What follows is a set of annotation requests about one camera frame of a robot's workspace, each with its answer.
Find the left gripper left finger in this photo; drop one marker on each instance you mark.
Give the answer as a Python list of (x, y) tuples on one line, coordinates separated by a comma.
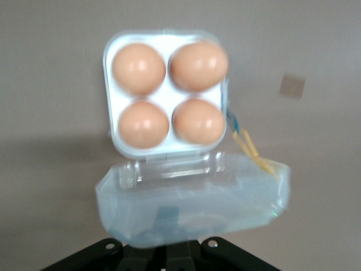
[(96, 254)]

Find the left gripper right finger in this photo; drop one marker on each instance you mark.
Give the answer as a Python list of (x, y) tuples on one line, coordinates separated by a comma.
[(228, 254)]

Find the clear plastic egg carton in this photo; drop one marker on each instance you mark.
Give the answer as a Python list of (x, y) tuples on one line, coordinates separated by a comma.
[(167, 94)]

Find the brown egg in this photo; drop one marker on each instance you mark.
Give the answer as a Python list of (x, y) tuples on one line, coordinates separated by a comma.
[(144, 124), (198, 121), (138, 69), (198, 66)]

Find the small brown tape patch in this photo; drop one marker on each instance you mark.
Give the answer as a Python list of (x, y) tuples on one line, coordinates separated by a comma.
[(292, 86)]

